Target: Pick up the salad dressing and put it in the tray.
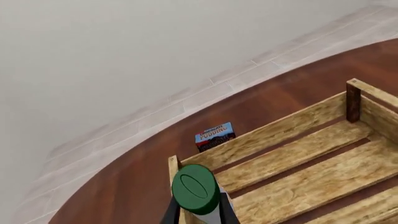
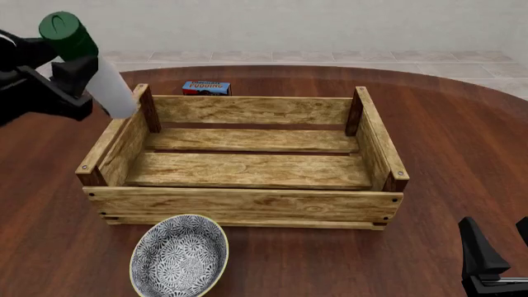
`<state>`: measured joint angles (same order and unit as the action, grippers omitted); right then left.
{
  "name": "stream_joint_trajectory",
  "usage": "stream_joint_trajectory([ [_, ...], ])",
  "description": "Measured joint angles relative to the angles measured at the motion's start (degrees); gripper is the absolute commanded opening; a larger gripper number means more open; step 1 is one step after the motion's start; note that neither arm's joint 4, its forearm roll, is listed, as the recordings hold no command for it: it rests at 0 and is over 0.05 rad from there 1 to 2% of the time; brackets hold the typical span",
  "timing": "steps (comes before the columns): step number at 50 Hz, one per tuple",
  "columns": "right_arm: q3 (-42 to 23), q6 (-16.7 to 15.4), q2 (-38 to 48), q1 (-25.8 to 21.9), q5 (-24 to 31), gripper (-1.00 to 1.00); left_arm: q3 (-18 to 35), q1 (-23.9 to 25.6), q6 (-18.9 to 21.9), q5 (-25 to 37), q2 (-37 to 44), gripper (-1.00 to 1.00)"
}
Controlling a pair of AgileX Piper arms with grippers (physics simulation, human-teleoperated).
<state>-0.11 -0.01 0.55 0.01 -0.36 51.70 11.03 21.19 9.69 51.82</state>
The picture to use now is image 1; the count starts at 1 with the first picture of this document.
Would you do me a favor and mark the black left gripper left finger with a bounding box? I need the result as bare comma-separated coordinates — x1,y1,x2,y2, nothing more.
159,200,182,224

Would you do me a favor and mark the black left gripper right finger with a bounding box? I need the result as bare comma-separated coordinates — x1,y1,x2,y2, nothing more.
216,192,239,224

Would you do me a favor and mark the wooden slat tray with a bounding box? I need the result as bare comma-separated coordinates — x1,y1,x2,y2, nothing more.
168,78,398,224

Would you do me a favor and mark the chocolate pudding box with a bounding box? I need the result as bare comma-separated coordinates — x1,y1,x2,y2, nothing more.
195,121,236,154

